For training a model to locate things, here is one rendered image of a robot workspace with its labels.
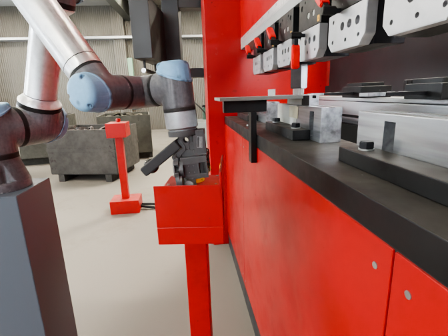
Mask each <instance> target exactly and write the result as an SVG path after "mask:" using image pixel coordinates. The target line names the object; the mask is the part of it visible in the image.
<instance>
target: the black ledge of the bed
mask: <svg viewBox="0 0 448 336"><path fill-rule="evenodd" d="M225 124H226V125H228V126H229V127H230V128H232V129H233V130H234V131H236V132H237V133H238V134H240V135H241V136H242V137H244V138H246V140H249V126H247V124H249V122H248V121H246V120H244V119H241V118H239V117H238V116H225ZM349 145H357V144H356V143H353V142H350V141H346V140H343V139H341V141H340V142H334V143H318V142H316V141H313V140H300V141H292V140H290V139H288V138H286V137H283V136H281V135H278V134H276V133H274V132H272V131H269V130H267V129H266V128H265V123H263V122H260V121H257V147H258V148H259V149H260V150H262V151H263V152H264V153H266V154H267V155H268V156H270V157H271V158H272V159H274V160H276V162H278V163H279V164H281V165H282V166H284V167H285V168H286V169H288V170H289V171H290V172H292V173H293V174H294V175H296V176H297V177H298V178H300V179H301V180H302V181H304V182H306V184H308V185H309V186H311V187H312V188H314V190H316V191H318V192H319V193H320V194H322V195H323V196H324V197H326V198H327V199H328V200H330V201H331V202H332V203H334V204H335V205H336V206H338V207H339V208H341V209H342V210H344V212H346V213H348V214H349V215H350V216H352V217H353V218H354V219H356V220H357V221H358V222H360V223H361V224H362V225H364V226H365V227H366V228H368V229H369V230H371V231H372V232H374V234H376V235H378V236H379V237H380V238H382V239H383V240H384V241H386V242H387V243H388V244H390V245H391V246H392V247H394V248H395V249H396V250H398V251H399V252H401V253H402V254H404V256H406V257H407V258H409V259H410V260H412V261H413V262H414V263H416V264H417V265H418V266H420V267H421V268H422V269H424V270H425V271H426V272H428V273H429V274H431V275H432V276H434V278H436V279H437V280H439V281H440V282H442V283H443V284H444V285H446V286H447V287H448V207H446V206H444V205H442V204H440V203H437V202H435V201H432V200H430V199H428V198H426V197H423V196H421V195H418V194H416V193H414V192H412V191H409V190H407V189H404V188H402V187H400V186H398V185H395V184H393V183H390V182H388V181H386V180H384V179H381V178H379V177H376V176H374V175H372V174H370V173H367V172H365V171H362V170H360V169H358V168H356V167H353V166H351V165H348V164H346V163H344V162H342V161H339V147H340V146H349Z"/></svg>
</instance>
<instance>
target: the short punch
mask: <svg viewBox="0 0 448 336"><path fill-rule="evenodd" d="M307 66H308V64H300V65H299V68H298V69H292V68H291V89H293V95H304V88H307Z"/></svg>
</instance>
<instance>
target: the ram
mask: <svg viewBox="0 0 448 336"><path fill-rule="evenodd" d="M277 1H278V0H240V14H241V38H242V36H244V34H246V32H248V30H250V28H252V26H254V24H256V22H258V20H260V18H262V16H264V14H266V12H268V10H270V8H272V6H273V5H274V4H275V3H276V2H277ZM300 1H302V0H289V1H288V2H286V4H284V6H282V8H280V9H279V10H278V11H277V12H276V13H275V14H274V15H272V16H271V17H270V18H269V19H268V20H267V21H266V22H264V24H262V26H260V28H258V29H257V30H256V31H255V32H254V33H253V34H252V35H250V36H249V37H248V38H247V39H246V40H245V41H244V42H242V44H241V50H245V46H246V45H249V46H250V49H253V40H254V38H255V37H257V36H258V35H260V34H261V33H264V30H266V29H267V28H268V27H270V26H271V25H272V24H274V23H278V22H279V19H280V18H281V17H282V16H283V15H284V14H286V13H287V12H288V11H289V10H291V9H292V8H293V7H299V6H300Z"/></svg>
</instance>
